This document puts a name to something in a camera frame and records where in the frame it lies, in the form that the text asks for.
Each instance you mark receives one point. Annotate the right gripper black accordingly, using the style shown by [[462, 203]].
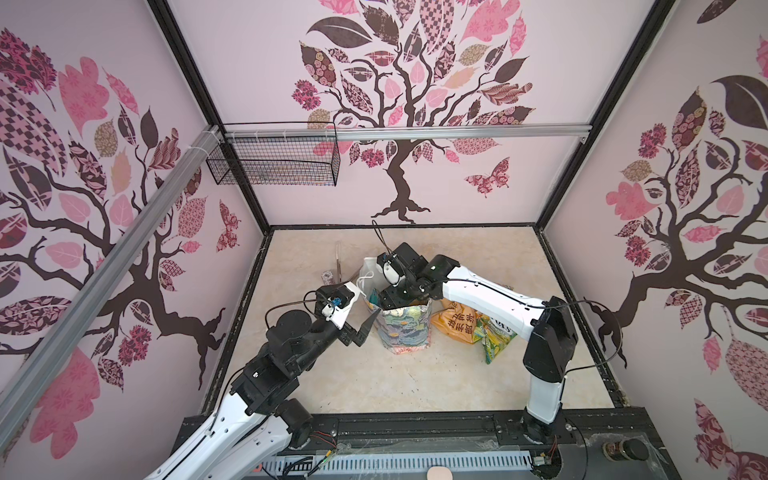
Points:
[[388, 298]]

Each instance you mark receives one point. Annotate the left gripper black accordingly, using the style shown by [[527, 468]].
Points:
[[349, 332]]

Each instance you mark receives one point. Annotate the colourful paper bag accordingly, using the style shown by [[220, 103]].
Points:
[[403, 329]]

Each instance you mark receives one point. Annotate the orange snack bag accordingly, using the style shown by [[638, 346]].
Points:
[[458, 321]]

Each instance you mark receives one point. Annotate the green snack bag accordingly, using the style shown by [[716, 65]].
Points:
[[492, 338]]

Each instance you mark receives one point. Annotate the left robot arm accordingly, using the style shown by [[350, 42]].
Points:
[[258, 417]]

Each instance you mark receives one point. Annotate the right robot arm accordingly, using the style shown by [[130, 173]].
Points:
[[546, 325]]

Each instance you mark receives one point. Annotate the small glass jar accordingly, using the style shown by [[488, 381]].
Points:
[[328, 277]]

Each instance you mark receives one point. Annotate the metal tongs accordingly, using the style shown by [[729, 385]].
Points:
[[338, 263]]

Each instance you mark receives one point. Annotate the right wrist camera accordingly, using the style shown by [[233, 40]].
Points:
[[388, 265]]

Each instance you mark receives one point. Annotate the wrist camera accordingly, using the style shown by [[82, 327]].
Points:
[[333, 303], [388, 265]]

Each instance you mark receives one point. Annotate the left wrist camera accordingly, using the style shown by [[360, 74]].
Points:
[[333, 303]]

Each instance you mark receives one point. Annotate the white slotted cable duct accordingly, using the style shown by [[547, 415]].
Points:
[[359, 466]]

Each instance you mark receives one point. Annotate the black wire basket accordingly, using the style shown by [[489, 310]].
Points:
[[288, 153]]

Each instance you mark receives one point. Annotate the back aluminium rail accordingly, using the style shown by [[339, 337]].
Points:
[[413, 133]]

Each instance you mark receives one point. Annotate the aluminium rail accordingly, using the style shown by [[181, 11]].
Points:
[[413, 133], [29, 383]]

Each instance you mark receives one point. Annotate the left aluminium rail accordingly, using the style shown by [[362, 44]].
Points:
[[29, 383]]

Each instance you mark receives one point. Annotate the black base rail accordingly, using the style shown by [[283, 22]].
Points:
[[574, 453]]

